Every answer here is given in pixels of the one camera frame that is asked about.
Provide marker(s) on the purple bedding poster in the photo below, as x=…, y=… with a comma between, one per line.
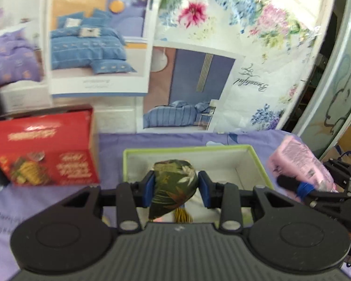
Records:
x=23, y=78

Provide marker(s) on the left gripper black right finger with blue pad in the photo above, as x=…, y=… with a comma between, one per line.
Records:
x=229, y=199

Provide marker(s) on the blue bedding poster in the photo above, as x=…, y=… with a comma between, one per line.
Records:
x=100, y=47

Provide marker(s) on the white floral bedding package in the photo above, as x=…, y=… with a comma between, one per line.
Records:
x=246, y=60

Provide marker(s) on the cartoon painted door panel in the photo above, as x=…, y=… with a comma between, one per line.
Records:
x=328, y=114

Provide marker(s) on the green cardboard box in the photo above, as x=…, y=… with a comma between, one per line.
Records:
x=237, y=164

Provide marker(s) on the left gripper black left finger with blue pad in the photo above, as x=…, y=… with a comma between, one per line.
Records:
x=126, y=198

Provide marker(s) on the green leaf-print sachet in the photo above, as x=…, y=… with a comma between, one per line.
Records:
x=176, y=181

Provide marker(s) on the red cracker box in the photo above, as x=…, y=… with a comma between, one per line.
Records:
x=59, y=147

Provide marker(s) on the pink tissue pack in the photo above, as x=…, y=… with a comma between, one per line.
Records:
x=294, y=159

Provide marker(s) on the purple floral tablecloth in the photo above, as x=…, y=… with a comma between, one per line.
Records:
x=20, y=203

